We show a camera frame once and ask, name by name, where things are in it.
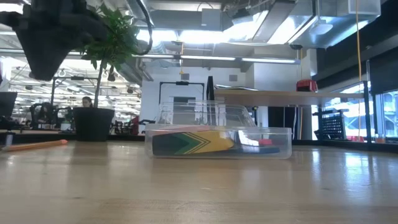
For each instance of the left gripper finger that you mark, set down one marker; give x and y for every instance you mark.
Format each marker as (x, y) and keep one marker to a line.
(35, 49)
(54, 49)

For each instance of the orange pencil pink eraser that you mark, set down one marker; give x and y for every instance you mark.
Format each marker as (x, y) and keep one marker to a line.
(37, 145)
(265, 142)

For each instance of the yellow green crayon box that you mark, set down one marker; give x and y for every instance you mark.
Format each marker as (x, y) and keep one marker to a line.
(186, 143)

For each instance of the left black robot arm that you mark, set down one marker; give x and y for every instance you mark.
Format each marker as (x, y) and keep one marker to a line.
(7, 104)

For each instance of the person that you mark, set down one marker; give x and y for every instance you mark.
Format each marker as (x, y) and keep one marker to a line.
(87, 102)
(42, 115)

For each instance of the potted green artificial plant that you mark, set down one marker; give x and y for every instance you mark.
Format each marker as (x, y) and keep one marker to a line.
(93, 124)

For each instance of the red background object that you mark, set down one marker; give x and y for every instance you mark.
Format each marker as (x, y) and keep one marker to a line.
(135, 124)

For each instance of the grey ceiling junction box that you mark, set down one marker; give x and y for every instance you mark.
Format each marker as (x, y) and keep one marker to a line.
(211, 18)

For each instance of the long fluorescent ceiling light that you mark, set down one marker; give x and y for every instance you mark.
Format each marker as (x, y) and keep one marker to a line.
(217, 58)

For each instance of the raised wooden shelf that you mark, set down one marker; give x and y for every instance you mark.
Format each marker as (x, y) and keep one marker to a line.
(280, 98)

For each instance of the clear plastic pencil case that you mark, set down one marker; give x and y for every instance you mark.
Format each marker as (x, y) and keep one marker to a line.
(280, 137)

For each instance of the red stapler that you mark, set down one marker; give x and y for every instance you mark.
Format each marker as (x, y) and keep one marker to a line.
(307, 86)

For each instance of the black perforated metal cart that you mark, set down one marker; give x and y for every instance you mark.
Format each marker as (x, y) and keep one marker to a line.
(332, 126)

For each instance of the black background station frame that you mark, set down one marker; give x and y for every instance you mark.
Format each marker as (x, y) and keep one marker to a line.
(182, 83)

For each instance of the black dome security camera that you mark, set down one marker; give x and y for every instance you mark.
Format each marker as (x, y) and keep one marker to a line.
(296, 47)

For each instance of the silver ceiling air duct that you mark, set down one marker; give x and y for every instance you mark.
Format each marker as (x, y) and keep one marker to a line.
(311, 31)

